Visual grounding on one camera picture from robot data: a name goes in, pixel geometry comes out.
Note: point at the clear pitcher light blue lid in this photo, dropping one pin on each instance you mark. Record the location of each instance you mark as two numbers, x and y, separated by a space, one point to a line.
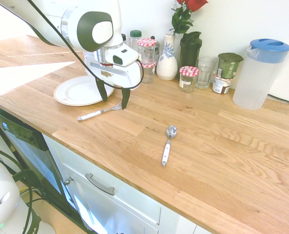
258 75

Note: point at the white blue floral vase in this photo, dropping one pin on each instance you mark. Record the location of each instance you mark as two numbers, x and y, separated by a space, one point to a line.
167 63

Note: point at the white cabinet door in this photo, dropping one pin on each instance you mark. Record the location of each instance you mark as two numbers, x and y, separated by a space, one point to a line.
115 219

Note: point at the white drawer front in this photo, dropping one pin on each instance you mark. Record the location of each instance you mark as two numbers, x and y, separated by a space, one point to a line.
124 195

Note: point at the black lid spice jar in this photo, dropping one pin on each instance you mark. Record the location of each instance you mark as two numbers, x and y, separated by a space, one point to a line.
124 39

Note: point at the dark topped glass grinder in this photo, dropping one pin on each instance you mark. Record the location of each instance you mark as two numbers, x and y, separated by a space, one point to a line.
157 47

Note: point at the tall gingham lid glass jar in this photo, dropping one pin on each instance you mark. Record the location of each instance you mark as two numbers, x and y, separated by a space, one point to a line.
147 50

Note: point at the clear glass tumbler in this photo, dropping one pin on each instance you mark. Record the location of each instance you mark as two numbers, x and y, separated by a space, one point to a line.
205 72

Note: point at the black dishwasher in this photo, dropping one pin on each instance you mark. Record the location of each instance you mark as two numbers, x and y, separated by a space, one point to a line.
25 146

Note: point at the brown white dessert cup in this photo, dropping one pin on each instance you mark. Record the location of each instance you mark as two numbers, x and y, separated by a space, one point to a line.
221 85

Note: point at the white round plate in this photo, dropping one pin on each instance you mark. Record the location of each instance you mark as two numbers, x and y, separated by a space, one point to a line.
73 91

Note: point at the silver cabinet knob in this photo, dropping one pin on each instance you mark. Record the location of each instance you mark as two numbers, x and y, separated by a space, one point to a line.
68 181

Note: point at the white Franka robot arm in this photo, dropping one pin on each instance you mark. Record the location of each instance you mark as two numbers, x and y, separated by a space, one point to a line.
85 22

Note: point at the dark red mount plate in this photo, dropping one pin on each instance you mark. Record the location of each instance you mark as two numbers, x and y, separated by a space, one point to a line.
106 64

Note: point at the labelled gingham lid glass jar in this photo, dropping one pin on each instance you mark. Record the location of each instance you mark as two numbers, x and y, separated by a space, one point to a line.
188 79

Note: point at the short gingham lid glass jar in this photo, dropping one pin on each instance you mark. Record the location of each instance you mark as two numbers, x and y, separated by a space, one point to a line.
149 73

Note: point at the black shaker bottle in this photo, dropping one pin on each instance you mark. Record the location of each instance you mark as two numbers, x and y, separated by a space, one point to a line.
190 51

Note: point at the green yogurt cup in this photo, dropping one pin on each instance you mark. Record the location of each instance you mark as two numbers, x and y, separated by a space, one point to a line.
228 65

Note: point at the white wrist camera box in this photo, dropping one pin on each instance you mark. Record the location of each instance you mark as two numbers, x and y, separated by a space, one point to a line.
121 54

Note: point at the red rose with leaves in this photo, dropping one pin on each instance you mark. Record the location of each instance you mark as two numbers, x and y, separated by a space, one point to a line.
183 17

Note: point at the green lid plastic bottle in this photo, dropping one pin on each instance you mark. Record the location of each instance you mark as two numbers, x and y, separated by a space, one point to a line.
135 40

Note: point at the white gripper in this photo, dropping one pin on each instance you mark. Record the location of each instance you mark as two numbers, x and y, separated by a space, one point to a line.
120 75

